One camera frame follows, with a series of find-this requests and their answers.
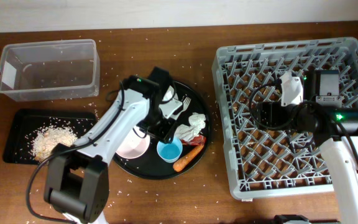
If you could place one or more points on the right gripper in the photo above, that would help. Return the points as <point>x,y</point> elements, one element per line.
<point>274,109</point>

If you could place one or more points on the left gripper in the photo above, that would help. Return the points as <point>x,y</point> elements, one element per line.
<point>165,132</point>

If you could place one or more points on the light blue cup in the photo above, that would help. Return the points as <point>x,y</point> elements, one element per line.
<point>170,152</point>

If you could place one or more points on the orange carrot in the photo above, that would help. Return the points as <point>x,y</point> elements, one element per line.
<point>180,164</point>

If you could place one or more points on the red snack wrapper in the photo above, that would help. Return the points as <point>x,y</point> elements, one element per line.
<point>196,141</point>

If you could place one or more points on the pink bowl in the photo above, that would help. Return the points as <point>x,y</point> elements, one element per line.
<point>134,145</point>

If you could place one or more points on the white napkin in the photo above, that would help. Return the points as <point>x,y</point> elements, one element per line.
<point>188,132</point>

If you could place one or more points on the white plastic fork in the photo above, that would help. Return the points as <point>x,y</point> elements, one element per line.
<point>186,102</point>

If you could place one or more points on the rice and nuts pile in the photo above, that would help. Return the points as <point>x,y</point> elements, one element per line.
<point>49,137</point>

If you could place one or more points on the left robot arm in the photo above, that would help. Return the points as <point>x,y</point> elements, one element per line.
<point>77,183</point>

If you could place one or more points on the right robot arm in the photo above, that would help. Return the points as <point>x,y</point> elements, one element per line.
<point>313,104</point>

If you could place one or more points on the grey dishwasher rack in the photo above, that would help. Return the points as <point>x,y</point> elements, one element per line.
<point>274,163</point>

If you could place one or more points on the round black tray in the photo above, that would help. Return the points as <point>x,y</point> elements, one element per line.
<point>150,165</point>

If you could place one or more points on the clear plastic bin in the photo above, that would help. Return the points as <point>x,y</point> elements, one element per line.
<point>51,70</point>

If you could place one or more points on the black rectangular tray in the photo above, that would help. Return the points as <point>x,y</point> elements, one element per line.
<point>27,123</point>

